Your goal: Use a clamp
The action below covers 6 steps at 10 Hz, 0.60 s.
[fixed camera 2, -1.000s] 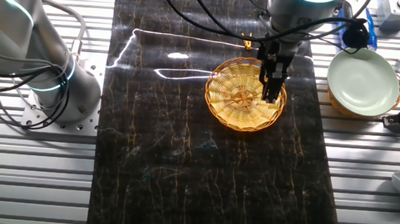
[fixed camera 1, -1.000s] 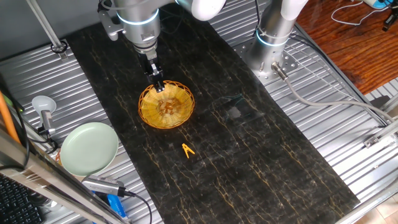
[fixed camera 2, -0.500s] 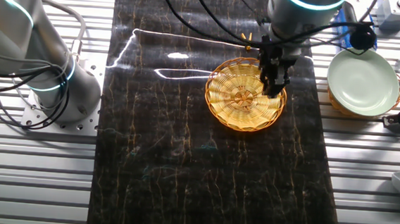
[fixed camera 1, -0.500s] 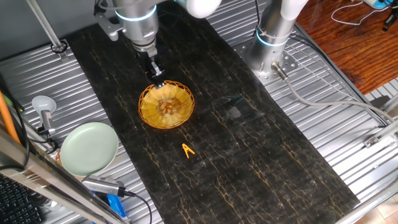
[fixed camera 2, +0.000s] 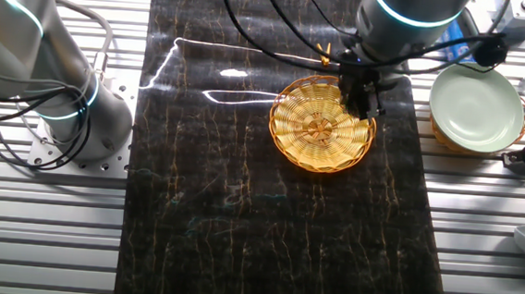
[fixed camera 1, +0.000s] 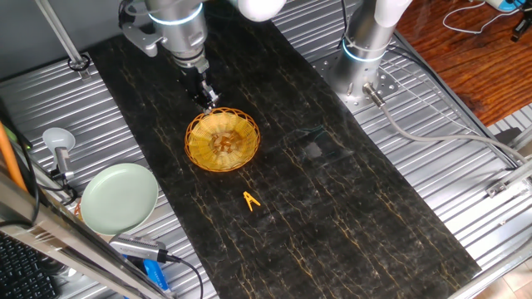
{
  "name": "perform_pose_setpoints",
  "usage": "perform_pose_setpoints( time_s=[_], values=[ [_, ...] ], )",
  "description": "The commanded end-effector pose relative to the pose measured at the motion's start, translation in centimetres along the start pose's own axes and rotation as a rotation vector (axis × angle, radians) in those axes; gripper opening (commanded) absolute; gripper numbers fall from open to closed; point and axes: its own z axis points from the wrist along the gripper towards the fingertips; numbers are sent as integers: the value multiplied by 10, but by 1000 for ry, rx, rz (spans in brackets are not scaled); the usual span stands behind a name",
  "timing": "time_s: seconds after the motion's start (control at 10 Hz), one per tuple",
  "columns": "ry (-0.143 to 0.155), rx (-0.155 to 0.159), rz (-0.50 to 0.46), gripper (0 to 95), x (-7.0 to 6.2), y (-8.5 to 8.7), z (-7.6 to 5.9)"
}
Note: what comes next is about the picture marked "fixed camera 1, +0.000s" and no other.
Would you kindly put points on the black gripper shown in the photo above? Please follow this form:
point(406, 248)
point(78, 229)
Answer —
point(193, 81)

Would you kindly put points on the yellow plastic clamp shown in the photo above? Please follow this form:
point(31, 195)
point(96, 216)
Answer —
point(249, 200)

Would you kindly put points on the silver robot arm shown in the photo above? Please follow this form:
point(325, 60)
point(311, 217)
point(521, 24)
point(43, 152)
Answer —
point(361, 62)

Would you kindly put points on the yellow woven basket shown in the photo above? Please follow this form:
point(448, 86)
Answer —
point(222, 141)

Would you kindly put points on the pale green plate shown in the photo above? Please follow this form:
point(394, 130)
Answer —
point(118, 199)

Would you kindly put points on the black marble pattern mat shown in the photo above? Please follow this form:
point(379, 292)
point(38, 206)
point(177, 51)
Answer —
point(291, 228)

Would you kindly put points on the white plastic ladle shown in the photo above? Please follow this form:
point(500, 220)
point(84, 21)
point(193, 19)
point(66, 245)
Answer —
point(58, 139)

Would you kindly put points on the metal pole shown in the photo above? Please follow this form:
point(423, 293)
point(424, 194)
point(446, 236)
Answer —
point(62, 37)

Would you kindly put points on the orange tube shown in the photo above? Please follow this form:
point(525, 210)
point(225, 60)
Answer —
point(9, 158)

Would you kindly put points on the black keyboard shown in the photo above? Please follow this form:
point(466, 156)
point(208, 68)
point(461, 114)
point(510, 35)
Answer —
point(23, 274)

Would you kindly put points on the blue device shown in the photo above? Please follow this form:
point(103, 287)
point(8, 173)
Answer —
point(507, 5)

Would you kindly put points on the black stand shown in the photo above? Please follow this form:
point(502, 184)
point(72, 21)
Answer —
point(521, 25)

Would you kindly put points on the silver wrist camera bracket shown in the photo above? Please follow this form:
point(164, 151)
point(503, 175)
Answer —
point(141, 39)

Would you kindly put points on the grey camera on mount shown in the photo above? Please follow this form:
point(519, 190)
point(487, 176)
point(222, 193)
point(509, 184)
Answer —
point(63, 160)

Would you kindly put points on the silver camera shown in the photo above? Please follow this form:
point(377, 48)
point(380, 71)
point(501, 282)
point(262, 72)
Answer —
point(137, 247)

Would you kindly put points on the black clamp mount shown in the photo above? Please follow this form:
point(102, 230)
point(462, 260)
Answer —
point(68, 189)

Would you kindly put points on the aluminium frame bar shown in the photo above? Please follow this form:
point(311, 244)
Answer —
point(62, 238)

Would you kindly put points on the metal corner bracket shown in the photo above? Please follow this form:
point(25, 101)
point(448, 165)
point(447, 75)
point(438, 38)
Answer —
point(507, 182)

